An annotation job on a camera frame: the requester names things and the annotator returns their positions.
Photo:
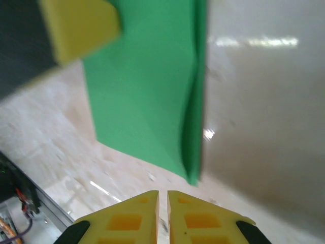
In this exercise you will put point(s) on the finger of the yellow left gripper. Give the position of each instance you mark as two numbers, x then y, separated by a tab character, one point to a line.
76	28

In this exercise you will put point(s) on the green paper sheet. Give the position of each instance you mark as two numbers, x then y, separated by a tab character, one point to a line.
142	89

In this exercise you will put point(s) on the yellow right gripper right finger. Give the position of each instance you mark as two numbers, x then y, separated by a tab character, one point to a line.
203	223

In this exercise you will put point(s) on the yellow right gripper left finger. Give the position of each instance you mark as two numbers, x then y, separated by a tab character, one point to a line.
127	223

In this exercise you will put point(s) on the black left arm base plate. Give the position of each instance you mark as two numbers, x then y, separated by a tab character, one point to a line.
10	178

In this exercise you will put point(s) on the aluminium mounting rail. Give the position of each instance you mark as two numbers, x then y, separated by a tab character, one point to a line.
50	206

